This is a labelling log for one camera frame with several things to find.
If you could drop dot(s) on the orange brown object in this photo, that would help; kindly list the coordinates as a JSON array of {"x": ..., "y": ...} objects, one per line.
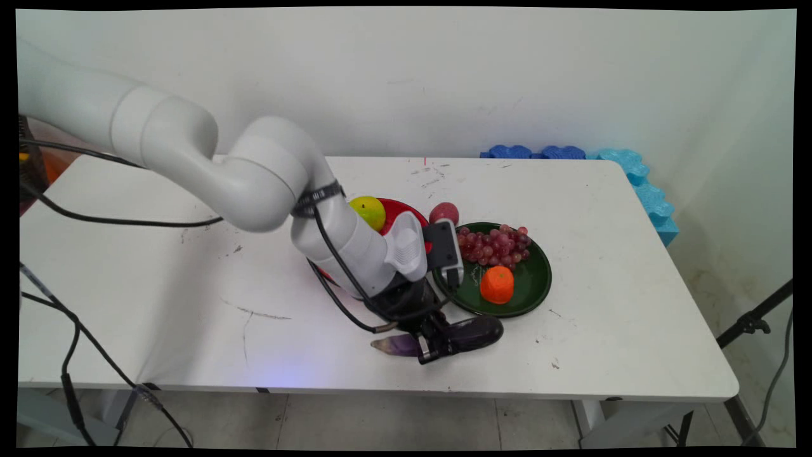
[{"x": 32, "y": 171}]

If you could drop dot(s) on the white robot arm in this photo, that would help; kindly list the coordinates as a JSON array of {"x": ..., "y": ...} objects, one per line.
[{"x": 254, "y": 171}]

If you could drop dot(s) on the red grape bunch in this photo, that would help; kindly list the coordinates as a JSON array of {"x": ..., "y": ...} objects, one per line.
[{"x": 498, "y": 246}]

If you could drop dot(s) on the light blue foam mat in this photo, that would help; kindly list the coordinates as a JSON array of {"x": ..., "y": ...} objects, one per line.
[{"x": 650, "y": 197}]

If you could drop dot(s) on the red plate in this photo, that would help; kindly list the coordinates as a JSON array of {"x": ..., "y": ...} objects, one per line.
[{"x": 406, "y": 212}]

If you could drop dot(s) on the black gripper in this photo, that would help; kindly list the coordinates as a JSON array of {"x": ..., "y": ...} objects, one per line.
[{"x": 415, "y": 304}]

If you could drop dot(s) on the dark green plate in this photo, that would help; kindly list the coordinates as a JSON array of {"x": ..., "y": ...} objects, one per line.
[{"x": 533, "y": 279}]

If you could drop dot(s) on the dark blue foam mat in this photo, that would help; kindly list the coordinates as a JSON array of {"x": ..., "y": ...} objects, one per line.
[{"x": 533, "y": 152}]

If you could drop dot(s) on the black tripod stand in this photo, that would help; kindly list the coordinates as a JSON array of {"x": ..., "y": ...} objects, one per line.
[{"x": 752, "y": 324}]

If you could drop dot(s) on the purple eggplant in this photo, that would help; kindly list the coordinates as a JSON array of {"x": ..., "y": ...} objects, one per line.
[{"x": 482, "y": 330}]

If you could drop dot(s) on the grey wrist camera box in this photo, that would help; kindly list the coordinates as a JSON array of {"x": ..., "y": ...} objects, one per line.
[{"x": 443, "y": 244}]

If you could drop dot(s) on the green apple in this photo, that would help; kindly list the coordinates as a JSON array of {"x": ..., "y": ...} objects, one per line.
[{"x": 371, "y": 209}]

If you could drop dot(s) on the white table leg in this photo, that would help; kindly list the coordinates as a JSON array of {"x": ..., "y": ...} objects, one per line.
[{"x": 111, "y": 406}]

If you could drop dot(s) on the red potato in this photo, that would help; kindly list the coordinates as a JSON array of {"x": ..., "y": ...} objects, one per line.
[{"x": 444, "y": 212}]

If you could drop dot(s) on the orange fruit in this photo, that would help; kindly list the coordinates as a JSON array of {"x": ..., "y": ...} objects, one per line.
[{"x": 497, "y": 285}]

